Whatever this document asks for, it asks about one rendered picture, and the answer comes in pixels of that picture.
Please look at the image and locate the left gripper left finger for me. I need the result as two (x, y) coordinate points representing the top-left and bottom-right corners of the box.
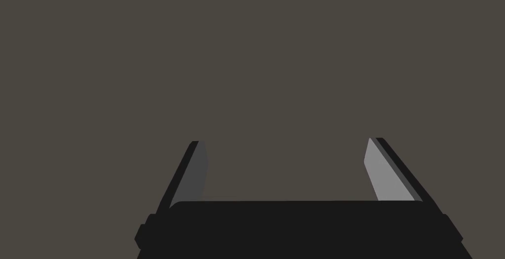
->
(156, 140), (210, 215)

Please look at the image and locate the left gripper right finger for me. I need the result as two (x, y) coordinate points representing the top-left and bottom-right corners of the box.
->
(363, 137), (443, 215)

